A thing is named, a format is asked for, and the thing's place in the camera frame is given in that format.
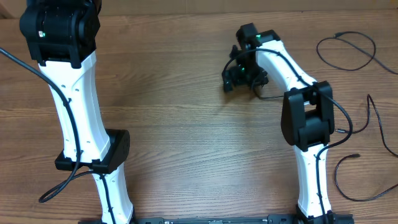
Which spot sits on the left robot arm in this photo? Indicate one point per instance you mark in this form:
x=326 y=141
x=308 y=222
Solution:
x=60 y=36

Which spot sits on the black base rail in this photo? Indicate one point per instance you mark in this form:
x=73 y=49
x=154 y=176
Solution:
x=270 y=219

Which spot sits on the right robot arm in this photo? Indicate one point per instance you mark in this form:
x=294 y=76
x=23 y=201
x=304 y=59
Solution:
x=307 y=119

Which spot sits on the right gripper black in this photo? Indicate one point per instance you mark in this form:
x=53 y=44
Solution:
x=238 y=80

